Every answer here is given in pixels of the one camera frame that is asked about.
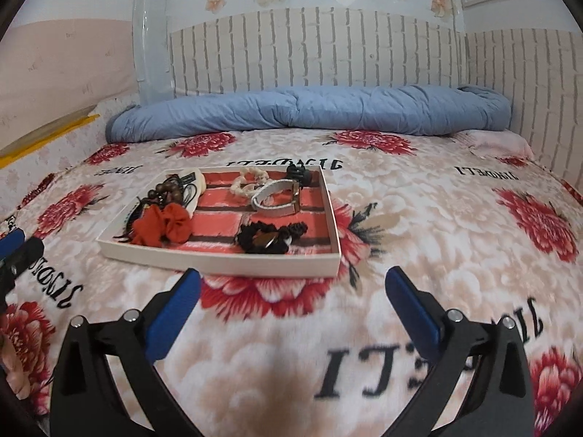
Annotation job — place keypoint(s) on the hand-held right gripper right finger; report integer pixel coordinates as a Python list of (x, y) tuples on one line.
[(414, 309)]

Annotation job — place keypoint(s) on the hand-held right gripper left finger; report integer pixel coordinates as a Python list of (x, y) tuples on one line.
[(175, 309)]

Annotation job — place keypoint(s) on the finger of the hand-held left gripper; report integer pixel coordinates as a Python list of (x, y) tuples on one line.
[(11, 242), (27, 252)]

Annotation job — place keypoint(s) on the orange scrunchie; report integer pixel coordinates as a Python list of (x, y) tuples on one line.
[(175, 225)]

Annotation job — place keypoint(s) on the white tray with brick print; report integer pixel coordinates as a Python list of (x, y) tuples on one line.
[(218, 227)]

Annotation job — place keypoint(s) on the colourful claw hair clip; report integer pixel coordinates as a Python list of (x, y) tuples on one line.
[(136, 216)]

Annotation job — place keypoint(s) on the black scrunchie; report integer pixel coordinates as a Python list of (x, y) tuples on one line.
[(248, 236)]

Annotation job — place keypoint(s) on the brown glossy hair clip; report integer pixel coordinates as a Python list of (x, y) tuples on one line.
[(268, 240)]

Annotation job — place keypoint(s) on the black claw hair clip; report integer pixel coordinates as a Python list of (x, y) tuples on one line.
[(298, 175)]

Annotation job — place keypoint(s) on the floral printed blanket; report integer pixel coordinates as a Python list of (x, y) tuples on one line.
[(432, 236)]

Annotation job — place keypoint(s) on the cream hair clip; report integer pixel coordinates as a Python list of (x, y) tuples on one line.
[(196, 182)]

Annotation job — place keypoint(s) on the cream scrunchie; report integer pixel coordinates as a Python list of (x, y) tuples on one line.
[(239, 186)]

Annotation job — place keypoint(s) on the pink pillow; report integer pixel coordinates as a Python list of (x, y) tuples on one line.
[(501, 143)]

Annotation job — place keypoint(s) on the blue duvet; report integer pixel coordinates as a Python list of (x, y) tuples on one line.
[(319, 109)]

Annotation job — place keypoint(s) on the clear plastic sheet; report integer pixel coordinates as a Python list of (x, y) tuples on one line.
[(152, 54)]

